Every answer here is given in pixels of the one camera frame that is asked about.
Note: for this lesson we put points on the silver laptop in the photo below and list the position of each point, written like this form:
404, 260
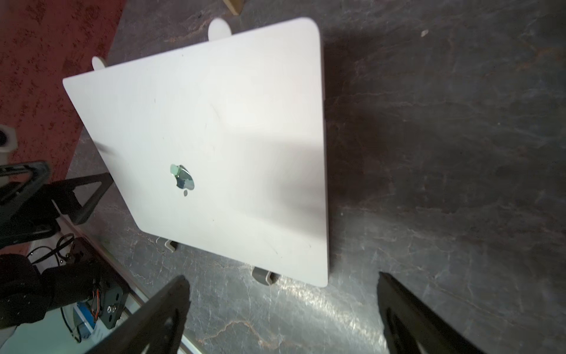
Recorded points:
221, 145

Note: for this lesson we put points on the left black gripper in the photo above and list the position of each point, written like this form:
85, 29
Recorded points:
26, 208

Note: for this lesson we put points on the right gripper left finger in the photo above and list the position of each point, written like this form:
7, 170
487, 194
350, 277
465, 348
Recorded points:
157, 327

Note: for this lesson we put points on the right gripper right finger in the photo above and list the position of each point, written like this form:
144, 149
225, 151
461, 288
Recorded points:
410, 326

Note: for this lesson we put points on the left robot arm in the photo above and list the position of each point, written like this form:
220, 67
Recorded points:
73, 271

